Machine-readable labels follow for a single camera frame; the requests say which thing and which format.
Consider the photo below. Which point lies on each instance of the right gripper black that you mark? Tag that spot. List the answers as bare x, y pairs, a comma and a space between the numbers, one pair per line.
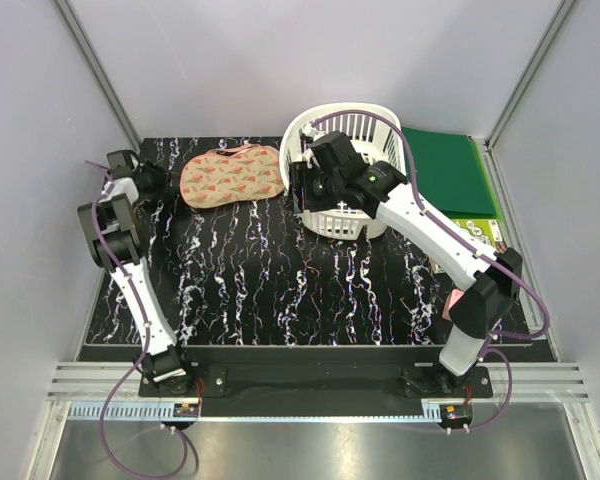
300, 177

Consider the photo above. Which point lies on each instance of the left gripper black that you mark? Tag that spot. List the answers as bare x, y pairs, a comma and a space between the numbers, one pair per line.
164, 178

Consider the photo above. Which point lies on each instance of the pink mesh bra laundry bag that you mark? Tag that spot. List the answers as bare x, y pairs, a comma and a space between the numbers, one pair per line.
223, 176

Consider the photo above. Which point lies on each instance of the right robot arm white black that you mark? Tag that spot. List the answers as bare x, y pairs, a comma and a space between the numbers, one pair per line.
486, 276

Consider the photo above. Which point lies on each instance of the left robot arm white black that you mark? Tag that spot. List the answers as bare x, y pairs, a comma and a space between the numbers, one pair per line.
115, 244

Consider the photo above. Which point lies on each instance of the white plastic laundry basket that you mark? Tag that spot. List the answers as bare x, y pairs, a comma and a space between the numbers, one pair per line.
355, 136

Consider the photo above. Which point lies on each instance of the green folder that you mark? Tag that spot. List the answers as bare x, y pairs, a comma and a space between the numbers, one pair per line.
450, 174

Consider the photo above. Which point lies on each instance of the pink cube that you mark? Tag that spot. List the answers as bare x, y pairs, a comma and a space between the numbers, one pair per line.
450, 301

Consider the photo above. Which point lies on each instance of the green illustrated book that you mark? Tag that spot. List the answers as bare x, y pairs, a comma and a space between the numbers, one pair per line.
487, 231

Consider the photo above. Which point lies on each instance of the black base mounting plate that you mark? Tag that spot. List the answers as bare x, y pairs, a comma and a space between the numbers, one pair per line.
274, 382

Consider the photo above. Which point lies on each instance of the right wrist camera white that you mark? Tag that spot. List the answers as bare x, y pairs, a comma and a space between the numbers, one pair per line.
308, 134

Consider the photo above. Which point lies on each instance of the aluminium front rail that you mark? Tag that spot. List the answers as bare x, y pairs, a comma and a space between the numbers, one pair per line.
93, 390

